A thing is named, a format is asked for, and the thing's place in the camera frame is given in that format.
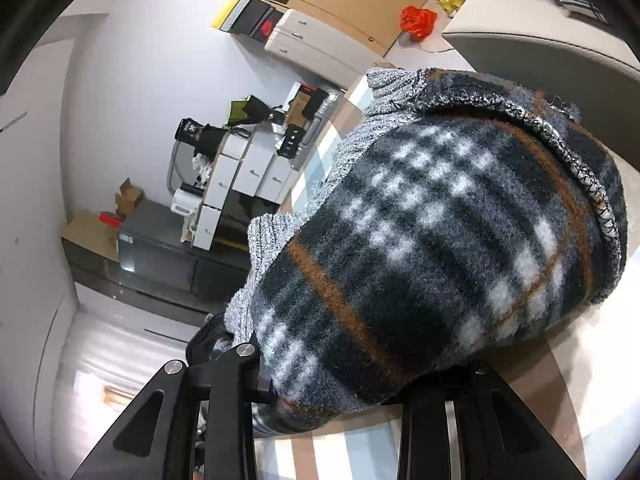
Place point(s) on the yellow shoe box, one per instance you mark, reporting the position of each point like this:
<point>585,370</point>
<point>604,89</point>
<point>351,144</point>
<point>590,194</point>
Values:
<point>227,10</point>

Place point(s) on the white wardrobe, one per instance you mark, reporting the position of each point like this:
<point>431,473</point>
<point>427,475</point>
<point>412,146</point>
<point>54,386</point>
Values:
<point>125,320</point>

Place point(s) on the crumpled white cloth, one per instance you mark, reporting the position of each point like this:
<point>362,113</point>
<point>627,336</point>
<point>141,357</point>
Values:
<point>202,165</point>

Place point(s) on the white fluffy rug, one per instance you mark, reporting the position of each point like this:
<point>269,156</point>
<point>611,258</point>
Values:
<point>425,46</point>

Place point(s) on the dark glass wardrobe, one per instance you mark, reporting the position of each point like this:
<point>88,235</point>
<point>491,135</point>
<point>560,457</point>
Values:
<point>125,280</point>

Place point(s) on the plaid fleece jacket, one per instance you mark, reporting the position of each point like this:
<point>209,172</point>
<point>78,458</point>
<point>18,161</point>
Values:
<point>425,240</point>

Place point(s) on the orange plastic bag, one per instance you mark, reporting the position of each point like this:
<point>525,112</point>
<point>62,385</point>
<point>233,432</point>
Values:
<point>419,21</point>

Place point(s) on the black flat box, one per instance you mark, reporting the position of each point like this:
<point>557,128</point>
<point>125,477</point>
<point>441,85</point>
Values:
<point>316,102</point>

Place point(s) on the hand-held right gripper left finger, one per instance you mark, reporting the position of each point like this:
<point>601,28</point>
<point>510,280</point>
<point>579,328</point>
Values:
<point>235,385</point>

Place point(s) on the dark green wrapped bouquet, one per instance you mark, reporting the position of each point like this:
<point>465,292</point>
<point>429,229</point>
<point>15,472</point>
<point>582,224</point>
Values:
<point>247,110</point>

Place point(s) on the white desk with drawers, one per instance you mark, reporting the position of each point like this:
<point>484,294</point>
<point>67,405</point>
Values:
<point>245,175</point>

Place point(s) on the black labelled bucket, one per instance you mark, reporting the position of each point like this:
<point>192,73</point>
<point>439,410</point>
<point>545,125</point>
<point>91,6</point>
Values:
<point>187,130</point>

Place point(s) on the black red-logo shoe box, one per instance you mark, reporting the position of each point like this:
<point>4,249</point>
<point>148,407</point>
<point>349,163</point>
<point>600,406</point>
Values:
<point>265,27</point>

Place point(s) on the white electric kettle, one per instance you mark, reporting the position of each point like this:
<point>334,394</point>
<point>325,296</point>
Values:
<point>184,200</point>

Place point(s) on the black power strip box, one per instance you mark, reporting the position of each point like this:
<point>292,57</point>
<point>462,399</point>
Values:
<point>291,142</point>

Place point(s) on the small cardboard box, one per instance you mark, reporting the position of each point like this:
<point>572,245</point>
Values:
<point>301,97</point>

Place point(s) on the grey arched mirror frame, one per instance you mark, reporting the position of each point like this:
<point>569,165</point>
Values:
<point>172,165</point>

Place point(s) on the silver suitcase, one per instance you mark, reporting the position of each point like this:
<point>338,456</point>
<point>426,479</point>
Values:
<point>315,130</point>

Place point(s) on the white suitcase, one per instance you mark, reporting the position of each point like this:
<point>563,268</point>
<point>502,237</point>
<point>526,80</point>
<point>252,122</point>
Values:
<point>325,45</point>

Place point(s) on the red box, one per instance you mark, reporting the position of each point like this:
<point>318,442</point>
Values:
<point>111,219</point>

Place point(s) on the open cardboard box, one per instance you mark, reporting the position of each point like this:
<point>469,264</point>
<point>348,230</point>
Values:
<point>129,197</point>

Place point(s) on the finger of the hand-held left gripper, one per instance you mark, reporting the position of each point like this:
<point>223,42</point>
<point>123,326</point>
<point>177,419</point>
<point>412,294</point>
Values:
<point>205,335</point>

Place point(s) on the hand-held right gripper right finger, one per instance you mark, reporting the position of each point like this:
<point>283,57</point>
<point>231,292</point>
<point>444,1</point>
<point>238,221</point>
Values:
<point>422,435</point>

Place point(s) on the grey refrigerator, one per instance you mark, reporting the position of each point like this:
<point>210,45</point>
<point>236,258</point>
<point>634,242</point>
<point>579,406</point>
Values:
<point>165,255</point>

